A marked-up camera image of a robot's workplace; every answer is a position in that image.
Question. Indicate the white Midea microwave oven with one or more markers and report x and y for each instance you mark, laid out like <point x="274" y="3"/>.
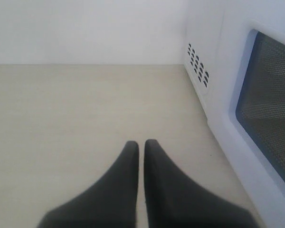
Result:
<point x="203" y="34"/>

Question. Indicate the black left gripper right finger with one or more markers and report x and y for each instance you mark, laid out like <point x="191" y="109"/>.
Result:
<point x="174" y="200"/>

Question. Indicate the white microwave door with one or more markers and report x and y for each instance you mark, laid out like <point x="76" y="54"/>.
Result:
<point x="246" y="111"/>

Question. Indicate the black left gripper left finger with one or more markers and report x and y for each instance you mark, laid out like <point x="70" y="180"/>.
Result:
<point x="109" y="203"/>

